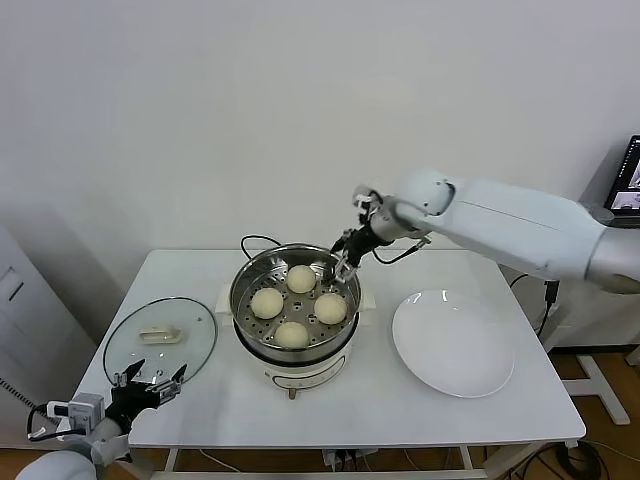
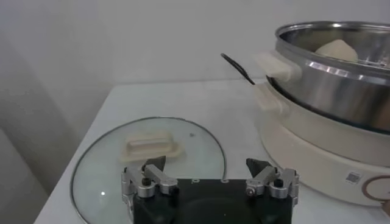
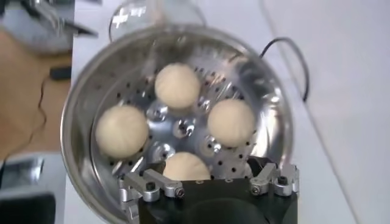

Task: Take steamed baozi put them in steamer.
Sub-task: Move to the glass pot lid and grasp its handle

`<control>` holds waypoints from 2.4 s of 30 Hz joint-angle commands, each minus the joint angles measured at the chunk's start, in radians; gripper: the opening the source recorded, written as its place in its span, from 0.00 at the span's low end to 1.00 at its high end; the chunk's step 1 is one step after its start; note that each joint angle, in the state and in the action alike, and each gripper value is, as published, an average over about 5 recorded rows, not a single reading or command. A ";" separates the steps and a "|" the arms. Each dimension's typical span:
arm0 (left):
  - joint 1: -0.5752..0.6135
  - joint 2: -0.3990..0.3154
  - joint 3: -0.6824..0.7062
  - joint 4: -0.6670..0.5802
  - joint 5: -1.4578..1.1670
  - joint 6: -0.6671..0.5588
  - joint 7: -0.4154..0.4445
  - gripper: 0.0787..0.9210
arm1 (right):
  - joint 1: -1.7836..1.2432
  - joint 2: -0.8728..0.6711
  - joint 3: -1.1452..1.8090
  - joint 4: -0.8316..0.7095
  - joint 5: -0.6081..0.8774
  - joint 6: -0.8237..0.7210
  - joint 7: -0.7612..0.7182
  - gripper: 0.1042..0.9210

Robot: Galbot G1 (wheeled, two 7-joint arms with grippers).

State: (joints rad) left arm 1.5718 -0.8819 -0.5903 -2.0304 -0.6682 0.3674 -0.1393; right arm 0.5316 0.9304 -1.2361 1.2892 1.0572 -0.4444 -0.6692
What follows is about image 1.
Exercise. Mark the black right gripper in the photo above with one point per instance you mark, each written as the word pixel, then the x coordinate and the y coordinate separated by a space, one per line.
pixel 361 245

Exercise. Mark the stainless steel steamer basket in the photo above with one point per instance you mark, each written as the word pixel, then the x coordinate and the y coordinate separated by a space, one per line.
pixel 250 280

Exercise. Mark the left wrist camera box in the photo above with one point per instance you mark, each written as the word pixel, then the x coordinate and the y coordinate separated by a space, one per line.
pixel 80 410

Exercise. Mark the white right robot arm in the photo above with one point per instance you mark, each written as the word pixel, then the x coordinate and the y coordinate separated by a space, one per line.
pixel 500 225

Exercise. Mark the cream electric cooker base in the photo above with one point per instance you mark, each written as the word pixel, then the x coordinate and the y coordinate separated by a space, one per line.
pixel 305 372

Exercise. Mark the black open laptop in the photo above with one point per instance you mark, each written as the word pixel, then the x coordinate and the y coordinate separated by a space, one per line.
pixel 627 175

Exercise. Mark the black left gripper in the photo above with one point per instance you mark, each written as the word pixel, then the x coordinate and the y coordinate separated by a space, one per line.
pixel 134 397

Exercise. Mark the round glass pot lid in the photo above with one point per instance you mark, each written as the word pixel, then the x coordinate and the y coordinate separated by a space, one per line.
pixel 200 340

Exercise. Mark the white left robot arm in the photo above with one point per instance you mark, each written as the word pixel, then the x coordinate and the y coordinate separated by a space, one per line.
pixel 60 465

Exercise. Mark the white side desk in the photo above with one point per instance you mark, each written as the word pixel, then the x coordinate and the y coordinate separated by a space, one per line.
pixel 595 380

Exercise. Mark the white power strip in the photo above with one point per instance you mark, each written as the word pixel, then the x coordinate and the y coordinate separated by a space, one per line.
pixel 345 457

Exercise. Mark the white cabinet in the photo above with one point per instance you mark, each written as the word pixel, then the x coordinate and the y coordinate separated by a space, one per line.
pixel 30 325

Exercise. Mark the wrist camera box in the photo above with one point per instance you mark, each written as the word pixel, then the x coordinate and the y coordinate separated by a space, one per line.
pixel 80 410
pixel 365 197

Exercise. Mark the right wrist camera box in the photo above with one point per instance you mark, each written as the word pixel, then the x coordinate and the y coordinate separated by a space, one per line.
pixel 365 197

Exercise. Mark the white table frame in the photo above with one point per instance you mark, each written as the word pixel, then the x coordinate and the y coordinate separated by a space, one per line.
pixel 170 462

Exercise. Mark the white steamed baozi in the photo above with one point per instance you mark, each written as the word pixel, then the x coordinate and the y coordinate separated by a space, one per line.
pixel 301 279
pixel 330 308
pixel 292 335
pixel 267 303

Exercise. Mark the white round plate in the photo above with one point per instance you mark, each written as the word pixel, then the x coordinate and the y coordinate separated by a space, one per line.
pixel 450 345

